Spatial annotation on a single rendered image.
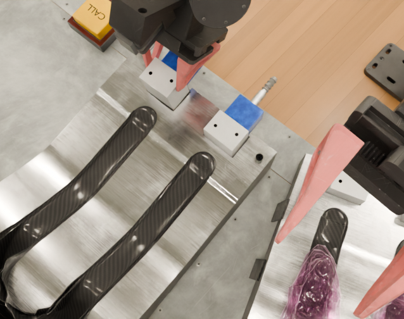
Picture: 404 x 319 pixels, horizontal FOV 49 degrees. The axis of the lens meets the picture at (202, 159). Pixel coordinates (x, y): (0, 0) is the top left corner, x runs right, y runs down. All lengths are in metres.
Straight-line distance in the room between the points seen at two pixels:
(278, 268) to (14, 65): 0.55
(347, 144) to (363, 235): 0.40
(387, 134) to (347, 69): 0.51
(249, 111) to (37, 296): 0.36
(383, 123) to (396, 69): 0.52
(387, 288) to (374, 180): 0.08
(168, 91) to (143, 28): 0.16
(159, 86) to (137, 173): 0.12
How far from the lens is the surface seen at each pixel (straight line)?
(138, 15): 0.45
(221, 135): 0.59
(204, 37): 0.53
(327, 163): 0.27
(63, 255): 0.59
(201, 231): 0.60
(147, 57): 0.60
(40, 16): 0.87
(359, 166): 0.32
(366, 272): 0.65
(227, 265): 0.68
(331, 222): 0.65
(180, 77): 0.57
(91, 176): 0.64
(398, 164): 0.27
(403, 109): 0.28
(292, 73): 0.76
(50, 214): 0.63
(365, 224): 0.66
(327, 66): 0.78
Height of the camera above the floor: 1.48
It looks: 75 degrees down
